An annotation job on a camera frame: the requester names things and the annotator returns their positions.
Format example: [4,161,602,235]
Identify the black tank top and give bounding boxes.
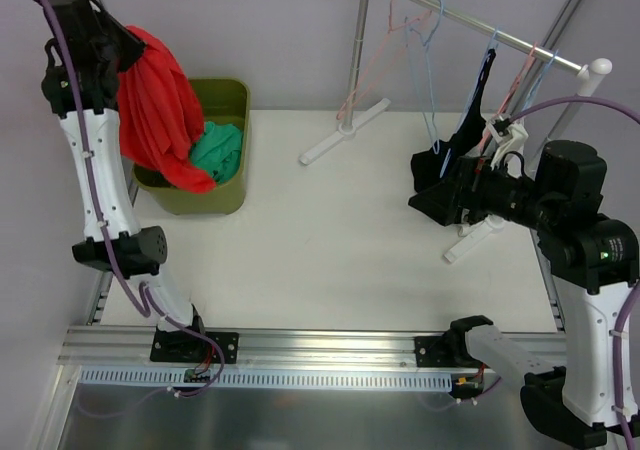
[410,48,496,193]

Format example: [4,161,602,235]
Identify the red tank top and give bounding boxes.
[118,25,216,194]

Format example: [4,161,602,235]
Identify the pink wire hanger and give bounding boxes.
[336,0,433,128]
[471,43,537,156]

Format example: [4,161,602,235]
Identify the green tank top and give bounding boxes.
[190,121,243,184]

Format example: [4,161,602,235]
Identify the light blue wire hanger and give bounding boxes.
[404,0,444,155]

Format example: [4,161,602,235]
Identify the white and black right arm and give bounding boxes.
[409,140,639,449]

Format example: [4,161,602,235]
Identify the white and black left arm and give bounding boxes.
[39,0,211,361]

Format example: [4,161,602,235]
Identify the white garment on rack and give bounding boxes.
[443,153,512,264]

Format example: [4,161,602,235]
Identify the olive green plastic basket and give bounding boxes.
[132,78,251,215]

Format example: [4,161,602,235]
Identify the silver and white clothes rack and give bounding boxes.
[298,0,613,265]

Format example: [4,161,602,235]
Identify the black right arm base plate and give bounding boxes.
[413,334,482,369]

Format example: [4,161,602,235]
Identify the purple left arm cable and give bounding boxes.
[14,0,224,397]

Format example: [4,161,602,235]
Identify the white slotted cable duct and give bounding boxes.
[78,366,453,393]

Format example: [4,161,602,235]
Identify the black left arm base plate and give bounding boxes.
[149,330,240,364]

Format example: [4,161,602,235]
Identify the aluminium frame rail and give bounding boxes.
[57,325,586,371]

